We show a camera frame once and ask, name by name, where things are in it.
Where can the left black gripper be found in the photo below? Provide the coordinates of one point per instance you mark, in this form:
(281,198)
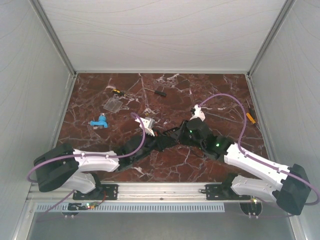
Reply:
(162,141)

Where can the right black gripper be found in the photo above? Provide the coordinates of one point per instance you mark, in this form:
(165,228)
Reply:
(184,129)

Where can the black fuse box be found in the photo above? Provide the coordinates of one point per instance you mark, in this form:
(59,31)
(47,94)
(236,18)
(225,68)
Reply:
(174,133)

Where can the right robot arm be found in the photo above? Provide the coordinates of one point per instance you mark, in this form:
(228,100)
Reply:
(286,186)

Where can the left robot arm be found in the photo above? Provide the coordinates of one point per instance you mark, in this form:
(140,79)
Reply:
(66,167)

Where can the clear plastic fuse box lid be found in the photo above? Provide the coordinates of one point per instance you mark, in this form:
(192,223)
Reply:
(113,105)

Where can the thin black screwdriver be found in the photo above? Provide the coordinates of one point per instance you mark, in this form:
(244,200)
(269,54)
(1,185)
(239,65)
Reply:
(250,110)

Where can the yellow black small screwdriver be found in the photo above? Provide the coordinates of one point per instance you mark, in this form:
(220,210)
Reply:
(118,92)

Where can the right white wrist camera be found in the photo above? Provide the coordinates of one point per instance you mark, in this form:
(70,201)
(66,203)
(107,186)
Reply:
(196,112)

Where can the black handle screwdriver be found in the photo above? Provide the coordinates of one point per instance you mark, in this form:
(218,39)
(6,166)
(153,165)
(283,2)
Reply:
(161,93)

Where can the orange handle screwdriver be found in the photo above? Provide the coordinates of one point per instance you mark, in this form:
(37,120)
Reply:
(251,119)

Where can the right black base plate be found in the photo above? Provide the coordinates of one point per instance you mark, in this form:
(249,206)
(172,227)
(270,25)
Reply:
(215,192)

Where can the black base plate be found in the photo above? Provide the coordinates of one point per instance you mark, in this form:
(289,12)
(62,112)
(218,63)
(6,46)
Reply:
(107,192)
(215,192)

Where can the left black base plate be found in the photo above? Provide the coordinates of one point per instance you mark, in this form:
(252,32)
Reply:
(107,192)

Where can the grey slotted cable duct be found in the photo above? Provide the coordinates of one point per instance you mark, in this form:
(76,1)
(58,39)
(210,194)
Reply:
(140,207)

